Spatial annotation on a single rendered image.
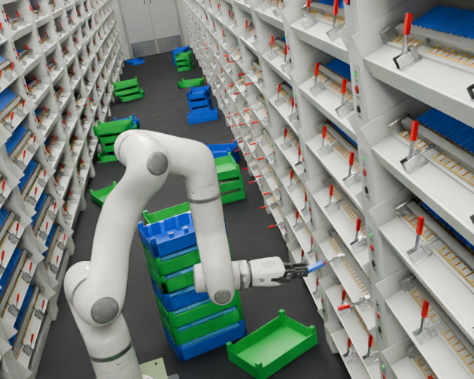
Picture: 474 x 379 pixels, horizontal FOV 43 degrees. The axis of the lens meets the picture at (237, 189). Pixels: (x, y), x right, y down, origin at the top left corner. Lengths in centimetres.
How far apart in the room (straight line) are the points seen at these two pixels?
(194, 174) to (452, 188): 76
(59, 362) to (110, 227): 132
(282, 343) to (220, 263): 93
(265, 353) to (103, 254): 110
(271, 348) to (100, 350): 99
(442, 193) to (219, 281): 79
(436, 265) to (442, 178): 20
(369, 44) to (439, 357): 64
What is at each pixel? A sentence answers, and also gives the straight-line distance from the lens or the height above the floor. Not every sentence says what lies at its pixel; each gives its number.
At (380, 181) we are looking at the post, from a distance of 136.
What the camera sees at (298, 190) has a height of 50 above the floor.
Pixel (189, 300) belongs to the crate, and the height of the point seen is 26.
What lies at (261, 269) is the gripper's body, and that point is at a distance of 177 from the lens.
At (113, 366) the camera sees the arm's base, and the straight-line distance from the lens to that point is 171.
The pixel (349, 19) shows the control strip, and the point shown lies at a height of 132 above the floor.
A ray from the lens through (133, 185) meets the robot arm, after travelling 150.
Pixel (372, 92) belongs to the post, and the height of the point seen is 118.
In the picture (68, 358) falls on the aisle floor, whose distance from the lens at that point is 279.
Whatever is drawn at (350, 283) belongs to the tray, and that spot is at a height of 49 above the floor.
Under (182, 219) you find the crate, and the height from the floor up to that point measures 51.
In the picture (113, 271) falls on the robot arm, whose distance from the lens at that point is 156.
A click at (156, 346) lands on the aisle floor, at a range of 268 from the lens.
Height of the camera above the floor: 150
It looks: 21 degrees down
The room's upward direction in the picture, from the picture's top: 10 degrees counter-clockwise
